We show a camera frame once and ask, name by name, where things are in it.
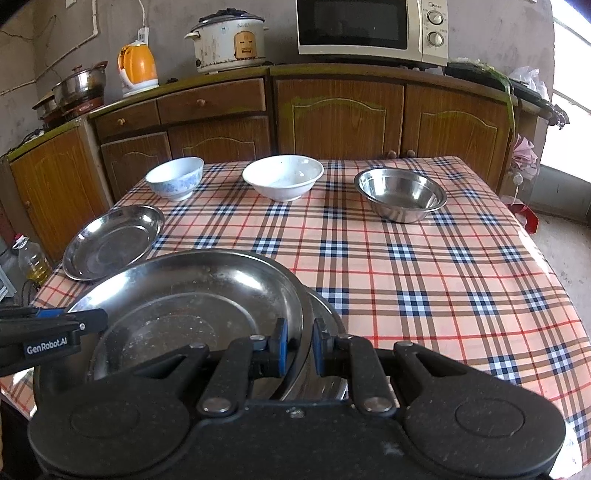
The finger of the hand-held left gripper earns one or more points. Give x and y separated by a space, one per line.
83 323
51 313

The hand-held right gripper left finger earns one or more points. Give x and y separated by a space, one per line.
281 344

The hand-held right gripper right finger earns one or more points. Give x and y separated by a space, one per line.
322 346

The medium stainless steel plate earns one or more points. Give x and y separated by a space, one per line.
111 247

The small stainless steel plate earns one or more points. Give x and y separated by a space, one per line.
184 304

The plain white bowl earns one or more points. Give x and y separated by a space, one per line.
281 184

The blue patterned white bowl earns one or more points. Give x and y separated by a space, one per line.
178 182

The stainless steel bowl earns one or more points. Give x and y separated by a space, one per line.
401 194

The cooking oil bottle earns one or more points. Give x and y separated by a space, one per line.
34 265

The plaid tablecloth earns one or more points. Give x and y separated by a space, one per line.
415 277

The wooden corner cabinet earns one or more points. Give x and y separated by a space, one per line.
55 184

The small steel pot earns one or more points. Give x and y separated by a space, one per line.
46 108

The red induction cooker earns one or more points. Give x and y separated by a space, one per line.
85 109

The wooden cabinet with drawers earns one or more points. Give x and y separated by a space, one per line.
217 138

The wooden two-door cabinet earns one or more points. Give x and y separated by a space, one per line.
341 120

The steel pot with lid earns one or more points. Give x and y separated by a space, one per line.
81 85

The red bag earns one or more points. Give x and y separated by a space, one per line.
531 217

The orange electric kettle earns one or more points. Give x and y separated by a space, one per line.
138 67

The pink hanging cloth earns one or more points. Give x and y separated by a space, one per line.
524 159

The white hanging power socket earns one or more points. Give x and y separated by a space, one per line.
143 35

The white rice cooker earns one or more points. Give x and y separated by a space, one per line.
221 46

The long green leaf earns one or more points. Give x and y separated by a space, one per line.
509 106

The black gas stove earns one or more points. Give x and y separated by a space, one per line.
475 70

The cream microwave oven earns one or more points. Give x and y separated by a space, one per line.
355 23

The white plastic bag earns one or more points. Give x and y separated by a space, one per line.
526 78

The bright window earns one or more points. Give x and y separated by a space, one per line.
572 115

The white metal frame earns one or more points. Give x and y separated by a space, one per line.
7 281

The white wall pipe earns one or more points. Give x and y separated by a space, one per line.
93 18

